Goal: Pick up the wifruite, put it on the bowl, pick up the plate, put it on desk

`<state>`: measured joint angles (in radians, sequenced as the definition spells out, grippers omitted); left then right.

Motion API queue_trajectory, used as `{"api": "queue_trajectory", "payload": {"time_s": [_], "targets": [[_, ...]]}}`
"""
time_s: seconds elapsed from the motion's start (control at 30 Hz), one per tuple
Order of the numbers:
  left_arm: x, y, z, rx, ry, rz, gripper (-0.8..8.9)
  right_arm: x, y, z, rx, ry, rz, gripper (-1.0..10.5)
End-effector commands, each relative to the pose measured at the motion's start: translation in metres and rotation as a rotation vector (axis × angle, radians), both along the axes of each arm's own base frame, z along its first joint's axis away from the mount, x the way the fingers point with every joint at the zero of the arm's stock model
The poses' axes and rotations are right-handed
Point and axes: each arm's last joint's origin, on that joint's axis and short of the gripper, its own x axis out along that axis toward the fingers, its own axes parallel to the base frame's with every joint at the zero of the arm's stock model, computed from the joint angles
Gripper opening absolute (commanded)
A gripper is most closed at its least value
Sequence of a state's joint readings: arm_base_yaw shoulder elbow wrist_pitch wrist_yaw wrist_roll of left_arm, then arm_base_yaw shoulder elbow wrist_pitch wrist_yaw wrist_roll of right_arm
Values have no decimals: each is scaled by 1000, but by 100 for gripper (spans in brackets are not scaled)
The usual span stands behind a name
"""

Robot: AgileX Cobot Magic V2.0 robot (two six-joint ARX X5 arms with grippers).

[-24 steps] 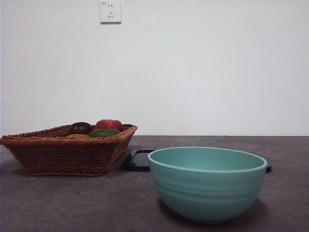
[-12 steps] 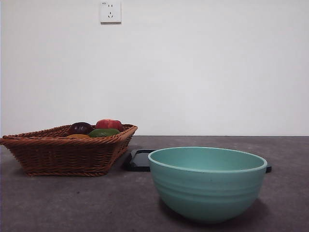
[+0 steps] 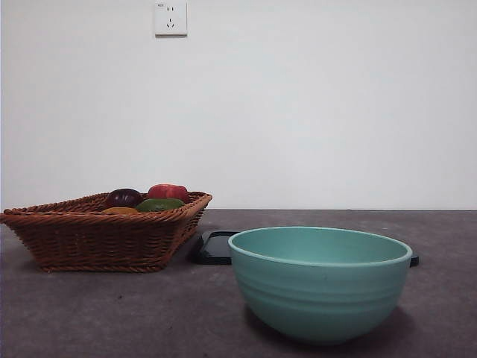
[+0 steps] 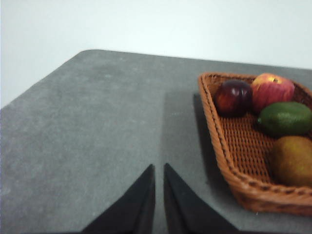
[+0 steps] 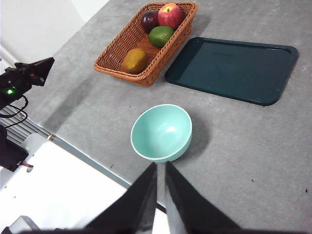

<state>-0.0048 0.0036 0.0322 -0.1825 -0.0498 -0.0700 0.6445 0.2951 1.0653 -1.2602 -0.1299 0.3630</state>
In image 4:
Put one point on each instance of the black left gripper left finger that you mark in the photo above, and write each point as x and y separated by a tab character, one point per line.
131	207

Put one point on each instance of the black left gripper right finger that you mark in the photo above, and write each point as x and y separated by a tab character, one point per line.
187	207

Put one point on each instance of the brown wicker basket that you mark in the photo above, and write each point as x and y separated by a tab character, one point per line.
243	151

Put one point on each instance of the dark purple plum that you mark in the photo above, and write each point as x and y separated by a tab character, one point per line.
232	98

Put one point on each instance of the green lime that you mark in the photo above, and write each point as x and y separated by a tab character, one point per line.
285	118

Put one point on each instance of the red apple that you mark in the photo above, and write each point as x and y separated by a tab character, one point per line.
273	91

